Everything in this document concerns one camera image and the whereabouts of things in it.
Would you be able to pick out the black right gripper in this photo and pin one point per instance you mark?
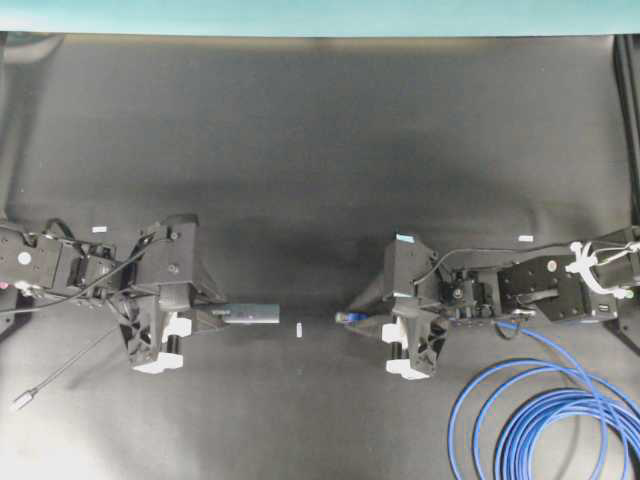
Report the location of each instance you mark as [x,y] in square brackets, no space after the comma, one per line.
[415,329]

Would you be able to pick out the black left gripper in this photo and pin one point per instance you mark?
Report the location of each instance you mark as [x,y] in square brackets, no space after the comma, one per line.
[168,274]

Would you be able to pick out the grey USB hub with cable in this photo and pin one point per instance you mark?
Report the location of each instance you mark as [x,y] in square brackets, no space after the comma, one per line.
[250,314]

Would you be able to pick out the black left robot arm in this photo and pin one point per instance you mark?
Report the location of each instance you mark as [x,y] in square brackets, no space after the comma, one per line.
[41,270]

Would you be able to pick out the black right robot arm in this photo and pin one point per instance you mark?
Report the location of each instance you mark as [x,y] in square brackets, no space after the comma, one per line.
[578,281]

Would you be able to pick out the black table mat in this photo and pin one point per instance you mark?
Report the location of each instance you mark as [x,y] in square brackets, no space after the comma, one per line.
[302,158]

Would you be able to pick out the black rail right edge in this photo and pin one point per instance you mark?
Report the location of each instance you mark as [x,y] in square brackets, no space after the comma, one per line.
[626,69]

